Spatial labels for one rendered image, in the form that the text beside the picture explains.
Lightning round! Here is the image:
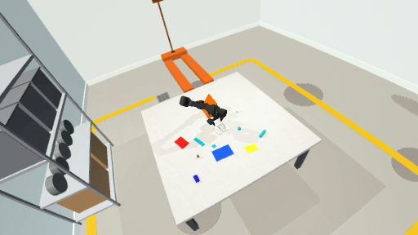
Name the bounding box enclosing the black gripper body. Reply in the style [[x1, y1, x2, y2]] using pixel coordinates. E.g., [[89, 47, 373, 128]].
[[207, 114, 225, 125]]

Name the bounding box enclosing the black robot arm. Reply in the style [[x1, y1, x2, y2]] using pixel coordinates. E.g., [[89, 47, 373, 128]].
[[179, 95, 227, 117]]

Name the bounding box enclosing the cyan flat bar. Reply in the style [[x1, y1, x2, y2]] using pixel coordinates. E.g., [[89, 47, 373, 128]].
[[193, 137, 204, 146]]

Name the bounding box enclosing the yellow flat rectangular plate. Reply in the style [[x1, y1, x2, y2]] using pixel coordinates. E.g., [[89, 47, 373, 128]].
[[245, 144, 258, 153]]

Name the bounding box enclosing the blue flat plate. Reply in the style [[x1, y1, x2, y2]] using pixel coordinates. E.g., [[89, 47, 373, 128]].
[[212, 144, 234, 162]]

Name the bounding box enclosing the red flat square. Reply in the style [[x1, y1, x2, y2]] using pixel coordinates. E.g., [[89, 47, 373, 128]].
[[175, 137, 189, 149]]

